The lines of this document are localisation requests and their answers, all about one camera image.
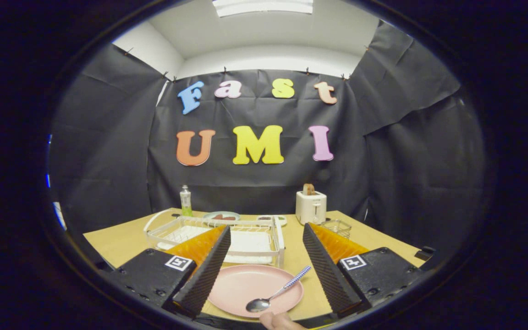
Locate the pink plate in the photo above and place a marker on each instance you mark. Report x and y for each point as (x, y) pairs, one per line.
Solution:
(245, 286)

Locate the white divided tray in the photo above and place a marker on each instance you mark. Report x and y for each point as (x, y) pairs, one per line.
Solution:
(283, 219)

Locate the ceiling light panel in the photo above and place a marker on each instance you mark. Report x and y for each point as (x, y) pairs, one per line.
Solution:
(264, 7)

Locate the small black object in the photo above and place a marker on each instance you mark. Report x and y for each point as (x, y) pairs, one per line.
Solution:
(424, 253)

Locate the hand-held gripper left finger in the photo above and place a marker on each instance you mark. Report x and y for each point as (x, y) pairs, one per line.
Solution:
(206, 275)

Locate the green and white bottle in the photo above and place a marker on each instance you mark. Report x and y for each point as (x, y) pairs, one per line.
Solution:
(186, 201)

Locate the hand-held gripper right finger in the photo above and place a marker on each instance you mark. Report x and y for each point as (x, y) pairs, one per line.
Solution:
(330, 275)

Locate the light blue plate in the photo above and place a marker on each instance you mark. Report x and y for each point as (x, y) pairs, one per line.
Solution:
(206, 215)

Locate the white toaster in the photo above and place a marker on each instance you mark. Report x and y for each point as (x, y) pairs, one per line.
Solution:
(310, 208)

